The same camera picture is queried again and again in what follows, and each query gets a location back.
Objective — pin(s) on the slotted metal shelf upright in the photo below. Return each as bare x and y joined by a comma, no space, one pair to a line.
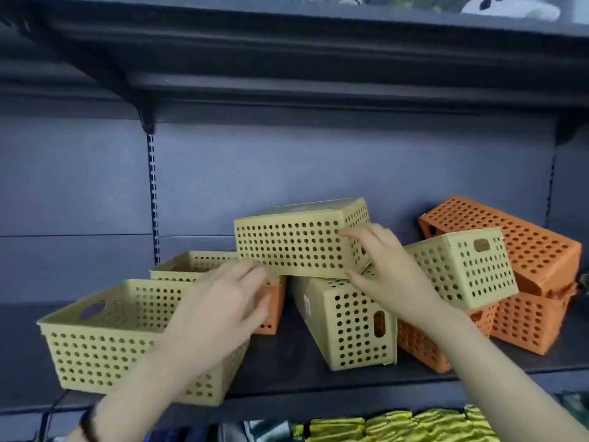
550,188
153,197

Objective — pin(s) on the white and black plush toy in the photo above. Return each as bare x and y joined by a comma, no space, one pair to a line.
506,6

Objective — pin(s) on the black shelf bracket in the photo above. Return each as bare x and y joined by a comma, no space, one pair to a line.
566,131
145,119

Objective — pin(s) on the ribbed dark shelf board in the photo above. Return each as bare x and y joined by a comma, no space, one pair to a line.
46,87
322,64

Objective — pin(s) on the pile of yellow packets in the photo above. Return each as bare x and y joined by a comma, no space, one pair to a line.
391,428

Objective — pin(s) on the yellow basket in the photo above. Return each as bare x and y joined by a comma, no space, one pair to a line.
92,345
340,326
460,266
285,243
193,262

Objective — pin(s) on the dark grey metal shelf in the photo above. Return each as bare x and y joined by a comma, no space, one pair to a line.
18,354
285,363

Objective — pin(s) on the person's right forearm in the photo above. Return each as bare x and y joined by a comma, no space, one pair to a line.
497,382

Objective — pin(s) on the dark grey shelving back panel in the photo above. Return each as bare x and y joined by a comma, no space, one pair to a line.
573,202
69,188
322,170

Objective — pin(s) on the person's right hand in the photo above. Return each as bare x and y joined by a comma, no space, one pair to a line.
395,285

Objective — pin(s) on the green wrapped goods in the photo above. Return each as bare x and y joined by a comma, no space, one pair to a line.
575,409

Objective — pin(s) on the person's left forearm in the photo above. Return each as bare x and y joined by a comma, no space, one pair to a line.
138,400

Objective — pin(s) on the person's left hand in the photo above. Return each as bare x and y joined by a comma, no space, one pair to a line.
216,317

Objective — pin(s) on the black wrist band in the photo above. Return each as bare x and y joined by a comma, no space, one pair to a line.
88,423

